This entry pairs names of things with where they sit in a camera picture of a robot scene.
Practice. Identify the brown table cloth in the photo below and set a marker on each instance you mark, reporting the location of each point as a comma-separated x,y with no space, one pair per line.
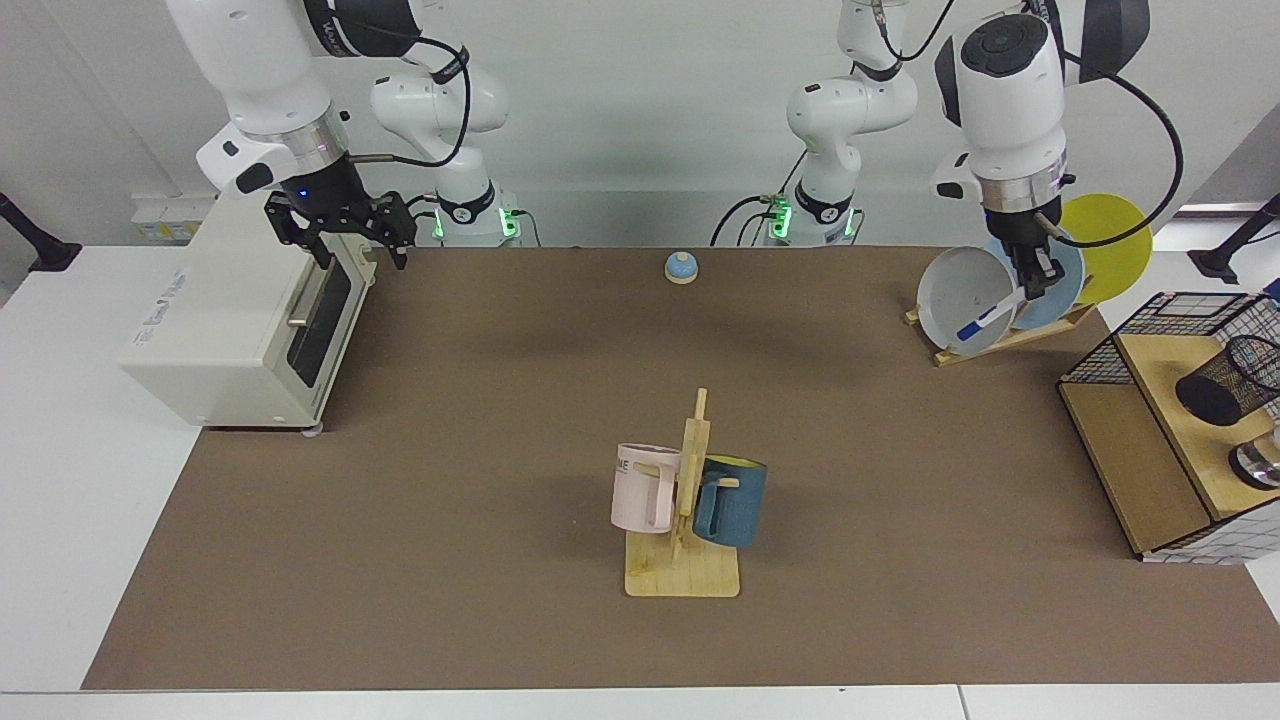
400,560

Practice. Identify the white wall socket strip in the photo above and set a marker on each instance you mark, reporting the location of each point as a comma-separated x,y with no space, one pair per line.
160,225

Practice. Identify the pale toaster oven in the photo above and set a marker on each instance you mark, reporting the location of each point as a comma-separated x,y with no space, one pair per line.
220,300

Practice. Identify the dark blue cup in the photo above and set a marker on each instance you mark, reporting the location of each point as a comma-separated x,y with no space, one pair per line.
735,505

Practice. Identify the small blue round bell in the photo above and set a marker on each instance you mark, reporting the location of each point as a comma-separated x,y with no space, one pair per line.
681,268

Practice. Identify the blue and white marker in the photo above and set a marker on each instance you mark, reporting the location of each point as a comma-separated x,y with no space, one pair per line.
985,320

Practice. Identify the black mesh pen holder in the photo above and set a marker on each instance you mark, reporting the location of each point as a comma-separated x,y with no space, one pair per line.
1210,395

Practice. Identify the grey plate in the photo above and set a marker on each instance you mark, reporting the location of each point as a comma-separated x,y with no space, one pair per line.
950,290

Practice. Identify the light blue plate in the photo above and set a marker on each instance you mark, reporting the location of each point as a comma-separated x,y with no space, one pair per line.
1073,275

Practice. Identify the yellow plate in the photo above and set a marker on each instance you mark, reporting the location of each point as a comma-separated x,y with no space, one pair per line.
1110,215

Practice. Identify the wooden plate rack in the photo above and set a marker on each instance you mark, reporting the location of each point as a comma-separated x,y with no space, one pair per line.
1000,345

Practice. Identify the pink cup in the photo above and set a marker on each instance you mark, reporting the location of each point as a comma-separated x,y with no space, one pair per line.
635,490

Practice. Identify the black camera stand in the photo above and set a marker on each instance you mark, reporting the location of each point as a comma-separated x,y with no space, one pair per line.
1215,262
50,255

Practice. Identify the wooden cup stand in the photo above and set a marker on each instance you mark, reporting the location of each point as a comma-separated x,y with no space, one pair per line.
680,575

